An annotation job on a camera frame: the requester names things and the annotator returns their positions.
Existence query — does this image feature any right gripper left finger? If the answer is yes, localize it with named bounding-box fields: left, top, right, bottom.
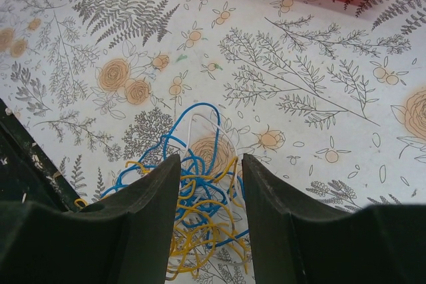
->
left=1, top=155, right=181, bottom=283

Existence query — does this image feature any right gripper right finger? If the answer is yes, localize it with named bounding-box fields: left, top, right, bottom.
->
left=242, top=154, right=425, bottom=283

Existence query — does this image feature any blue wire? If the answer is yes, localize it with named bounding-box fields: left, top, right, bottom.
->
left=99, top=102, right=250, bottom=251

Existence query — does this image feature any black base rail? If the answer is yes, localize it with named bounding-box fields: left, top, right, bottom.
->
left=1, top=102, right=80, bottom=212

